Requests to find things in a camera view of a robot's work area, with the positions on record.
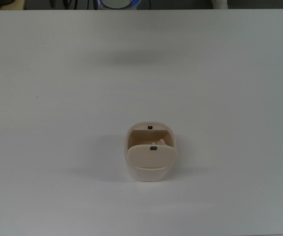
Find cream paper tissue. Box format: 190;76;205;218
153;138;169;147

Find small beige lidded bin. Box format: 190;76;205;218
123;120;179;183

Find beige wooden desk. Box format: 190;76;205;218
0;0;26;11

